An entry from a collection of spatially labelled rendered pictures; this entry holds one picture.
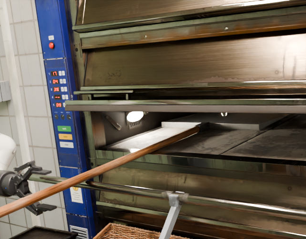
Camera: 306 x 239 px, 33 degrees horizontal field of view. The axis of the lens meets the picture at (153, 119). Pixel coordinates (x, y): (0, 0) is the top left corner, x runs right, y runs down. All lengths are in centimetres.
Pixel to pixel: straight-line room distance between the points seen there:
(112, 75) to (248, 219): 80
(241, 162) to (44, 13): 111
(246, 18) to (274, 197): 63
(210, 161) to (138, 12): 64
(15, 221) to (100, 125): 88
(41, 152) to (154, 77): 84
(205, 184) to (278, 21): 69
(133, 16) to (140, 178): 68
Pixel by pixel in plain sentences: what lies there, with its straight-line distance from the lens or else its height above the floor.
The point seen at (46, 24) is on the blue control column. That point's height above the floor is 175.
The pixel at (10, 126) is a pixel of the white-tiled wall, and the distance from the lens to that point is 274.
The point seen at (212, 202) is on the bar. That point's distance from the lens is 151.
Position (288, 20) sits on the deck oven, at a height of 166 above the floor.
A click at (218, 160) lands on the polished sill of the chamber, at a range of 192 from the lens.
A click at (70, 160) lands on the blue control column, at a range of 240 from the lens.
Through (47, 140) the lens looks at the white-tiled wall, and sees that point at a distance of 253.
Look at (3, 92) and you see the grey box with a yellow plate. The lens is 266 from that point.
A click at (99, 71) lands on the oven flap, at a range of 219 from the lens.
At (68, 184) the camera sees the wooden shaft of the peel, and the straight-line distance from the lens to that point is 177.
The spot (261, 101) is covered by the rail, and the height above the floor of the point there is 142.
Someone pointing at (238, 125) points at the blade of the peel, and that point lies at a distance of 240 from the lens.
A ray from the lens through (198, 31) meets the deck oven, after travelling 187.
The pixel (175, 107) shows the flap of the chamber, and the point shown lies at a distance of 178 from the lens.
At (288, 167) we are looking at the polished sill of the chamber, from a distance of 179.
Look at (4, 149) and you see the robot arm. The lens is 198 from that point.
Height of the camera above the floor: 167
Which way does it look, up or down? 10 degrees down
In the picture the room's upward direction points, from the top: 6 degrees counter-clockwise
